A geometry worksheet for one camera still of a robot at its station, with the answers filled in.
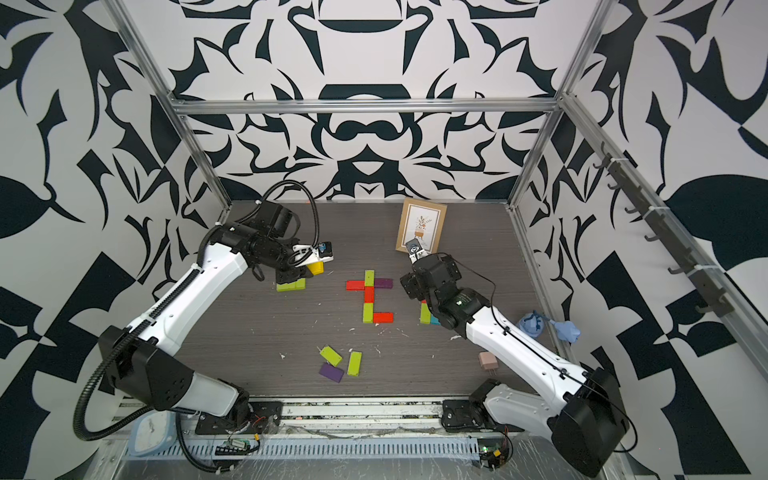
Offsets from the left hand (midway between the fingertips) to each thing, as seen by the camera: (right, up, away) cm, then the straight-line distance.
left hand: (301, 258), depth 80 cm
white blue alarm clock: (-31, -39, -11) cm, 51 cm away
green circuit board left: (-12, -43, -9) cm, 46 cm away
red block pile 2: (+22, -18, +8) cm, 29 cm away
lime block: (+17, -8, +18) cm, 26 cm away
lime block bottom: (+17, -17, +11) cm, 27 cm away
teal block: (+32, -11, -20) cm, 39 cm away
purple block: (+22, -9, +17) cm, 29 cm away
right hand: (+33, -1, +1) cm, 33 cm away
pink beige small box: (+50, -27, +1) cm, 57 cm away
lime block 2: (+34, -18, +10) cm, 40 cm away
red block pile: (+17, -13, +15) cm, 26 cm away
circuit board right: (+47, -45, -9) cm, 66 cm away
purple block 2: (+8, -31, +1) cm, 32 cm away
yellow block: (+5, -2, -4) cm, 7 cm away
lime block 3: (+14, -29, +1) cm, 32 cm away
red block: (+12, -10, +17) cm, 23 cm away
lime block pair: (+7, -27, +3) cm, 28 cm away
